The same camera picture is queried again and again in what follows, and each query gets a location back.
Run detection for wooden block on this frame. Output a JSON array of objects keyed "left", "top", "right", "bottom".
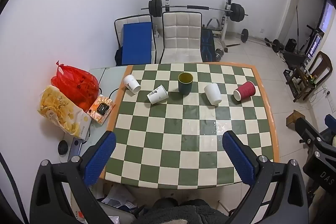
[{"left": 286, "top": 110, "right": 306, "bottom": 130}]

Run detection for dumbbell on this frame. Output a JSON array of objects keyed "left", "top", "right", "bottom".
[{"left": 215, "top": 48, "right": 229, "bottom": 61}]

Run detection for black round lid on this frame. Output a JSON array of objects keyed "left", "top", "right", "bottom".
[{"left": 57, "top": 140, "right": 69, "bottom": 155}]

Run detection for white printed paper cup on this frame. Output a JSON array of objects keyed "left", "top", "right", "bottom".
[
  {"left": 146, "top": 84, "right": 169, "bottom": 105},
  {"left": 123, "top": 74, "right": 142, "bottom": 94}
]

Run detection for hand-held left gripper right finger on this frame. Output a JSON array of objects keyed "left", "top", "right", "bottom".
[{"left": 222, "top": 130, "right": 309, "bottom": 224}]

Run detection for dark fleece clothing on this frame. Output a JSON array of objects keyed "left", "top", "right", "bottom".
[{"left": 131, "top": 197, "right": 231, "bottom": 224}]

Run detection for plain white paper cup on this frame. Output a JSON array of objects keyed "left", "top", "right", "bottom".
[{"left": 204, "top": 83, "right": 222, "bottom": 105}]

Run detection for chair with blue cushion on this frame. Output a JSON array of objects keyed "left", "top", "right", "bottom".
[{"left": 114, "top": 14, "right": 157, "bottom": 66}]

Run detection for brown wooden chair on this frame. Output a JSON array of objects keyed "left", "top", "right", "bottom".
[{"left": 293, "top": 51, "right": 333, "bottom": 103}]

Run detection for yellow snack bag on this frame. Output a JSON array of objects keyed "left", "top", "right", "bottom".
[{"left": 38, "top": 85, "right": 92, "bottom": 139}]

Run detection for white door frame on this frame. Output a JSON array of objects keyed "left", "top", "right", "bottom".
[{"left": 278, "top": 0, "right": 306, "bottom": 43}]

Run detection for orange packet with black window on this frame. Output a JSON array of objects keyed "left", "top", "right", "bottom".
[{"left": 86, "top": 94, "right": 116, "bottom": 125}]

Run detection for barbell with black plates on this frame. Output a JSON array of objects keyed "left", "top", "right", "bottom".
[{"left": 141, "top": 0, "right": 249, "bottom": 23}]

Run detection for small barbell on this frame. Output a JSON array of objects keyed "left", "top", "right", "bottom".
[{"left": 240, "top": 28, "right": 284, "bottom": 53}]

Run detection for black low shelf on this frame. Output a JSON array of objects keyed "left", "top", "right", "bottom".
[{"left": 283, "top": 69, "right": 306, "bottom": 98}]

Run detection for black cable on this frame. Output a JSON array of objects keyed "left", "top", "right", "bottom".
[{"left": 98, "top": 88, "right": 122, "bottom": 99}]

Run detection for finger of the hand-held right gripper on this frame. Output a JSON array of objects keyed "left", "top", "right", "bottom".
[
  {"left": 295, "top": 117, "right": 329, "bottom": 145},
  {"left": 325, "top": 114, "right": 336, "bottom": 146}
]

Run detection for scattered paper sheets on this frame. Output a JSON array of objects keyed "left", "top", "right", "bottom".
[{"left": 96, "top": 183, "right": 138, "bottom": 224}]

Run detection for black speaker box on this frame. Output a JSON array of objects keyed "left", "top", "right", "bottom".
[{"left": 285, "top": 38, "right": 297, "bottom": 53}]

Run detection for white padded chair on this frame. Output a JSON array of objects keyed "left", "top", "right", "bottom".
[{"left": 159, "top": 11, "right": 203, "bottom": 64}]

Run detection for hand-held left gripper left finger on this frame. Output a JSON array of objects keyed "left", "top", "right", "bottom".
[{"left": 29, "top": 132, "right": 117, "bottom": 224}]

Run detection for white weight rack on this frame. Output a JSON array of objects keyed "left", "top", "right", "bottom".
[{"left": 163, "top": 0, "right": 237, "bottom": 49}]

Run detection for red plastic bag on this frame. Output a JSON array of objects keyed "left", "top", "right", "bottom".
[{"left": 51, "top": 60, "right": 100, "bottom": 110}]

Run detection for black exercise machine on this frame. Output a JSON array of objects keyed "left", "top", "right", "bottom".
[{"left": 282, "top": 5, "right": 324, "bottom": 70}]

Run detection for dark green cup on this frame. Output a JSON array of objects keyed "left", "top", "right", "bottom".
[{"left": 178, "top": 72, "right": 194, "bottom": 96}]

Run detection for red ribbed paper cup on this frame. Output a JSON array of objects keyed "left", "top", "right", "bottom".
[{"left": 233, "top": 81, "right": 256, "bottom": 102}]

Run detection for dark blue weight bench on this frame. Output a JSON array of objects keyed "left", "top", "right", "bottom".
[{"left": 201, "top": 29, "right": 216, "bottom": 62}]

